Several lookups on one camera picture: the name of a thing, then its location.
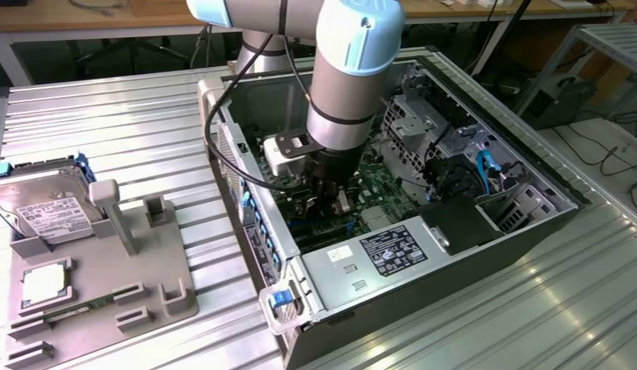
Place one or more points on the black box device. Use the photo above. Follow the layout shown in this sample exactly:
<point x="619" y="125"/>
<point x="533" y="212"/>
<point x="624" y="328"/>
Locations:
<point x="559" y="104"/>

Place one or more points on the blue expansion slot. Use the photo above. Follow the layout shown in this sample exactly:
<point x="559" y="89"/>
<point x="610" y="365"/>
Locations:
<point x="294" y="223"/>

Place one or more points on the perforated silver disk bay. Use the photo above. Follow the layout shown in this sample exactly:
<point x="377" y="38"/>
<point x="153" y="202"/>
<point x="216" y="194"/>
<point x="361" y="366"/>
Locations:
<point x="523" y="208"/>

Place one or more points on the black expansion slot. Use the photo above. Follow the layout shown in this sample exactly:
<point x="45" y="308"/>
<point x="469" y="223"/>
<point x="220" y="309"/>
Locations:
<point x="325" y="239"/>
<point x="322" y="232"/>

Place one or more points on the silver CPU chip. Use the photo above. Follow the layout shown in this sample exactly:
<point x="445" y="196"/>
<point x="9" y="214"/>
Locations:
<point x="42" y="285"/>

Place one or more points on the silver chipset heatsink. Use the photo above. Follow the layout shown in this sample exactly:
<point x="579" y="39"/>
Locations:
<point x="376" y="216"/>

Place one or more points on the green RAM stick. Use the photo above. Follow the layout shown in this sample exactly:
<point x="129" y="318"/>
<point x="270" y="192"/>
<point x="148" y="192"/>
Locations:
<point x="81" y="307"/>

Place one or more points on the silver power supply unit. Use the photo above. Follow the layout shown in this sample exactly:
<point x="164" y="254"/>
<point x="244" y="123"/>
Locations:
<point x="342" y="270"/>

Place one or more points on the metal slat side table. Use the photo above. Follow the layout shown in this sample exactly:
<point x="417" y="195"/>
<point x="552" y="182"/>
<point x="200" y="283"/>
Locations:
<point x="615" y="42"/>

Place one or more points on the open black PC case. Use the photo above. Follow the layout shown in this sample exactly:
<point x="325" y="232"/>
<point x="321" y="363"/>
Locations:
<point x="399" y="300"/>

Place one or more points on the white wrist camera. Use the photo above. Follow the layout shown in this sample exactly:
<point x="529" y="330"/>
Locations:
<point x="284" y="162"/>

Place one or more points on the green motherboard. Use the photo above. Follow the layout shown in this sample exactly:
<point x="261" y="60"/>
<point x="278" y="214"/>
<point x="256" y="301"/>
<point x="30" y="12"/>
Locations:
<point x="379" y="192"/>

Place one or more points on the hard disk with blue caddy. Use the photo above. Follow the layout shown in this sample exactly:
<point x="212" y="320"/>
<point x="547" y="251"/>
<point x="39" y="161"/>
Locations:
<point x="49" y="216"/>

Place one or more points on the grey parts rack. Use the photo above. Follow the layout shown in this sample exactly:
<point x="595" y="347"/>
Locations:
<point x="90" y="277"/>

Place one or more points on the silver metal drive cage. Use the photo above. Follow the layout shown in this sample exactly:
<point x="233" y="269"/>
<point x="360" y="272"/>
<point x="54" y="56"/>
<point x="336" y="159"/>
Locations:
<point x="409" y="131"/>

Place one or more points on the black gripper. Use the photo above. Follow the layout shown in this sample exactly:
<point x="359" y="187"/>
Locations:
<point x="334" y="165"/>

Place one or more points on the blue case latch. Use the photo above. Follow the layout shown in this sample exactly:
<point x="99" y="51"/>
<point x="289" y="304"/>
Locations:
<point x="280" y="300"/>

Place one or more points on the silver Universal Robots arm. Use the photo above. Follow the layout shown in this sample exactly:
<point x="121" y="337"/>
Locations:
<point x="342" y="96"/>

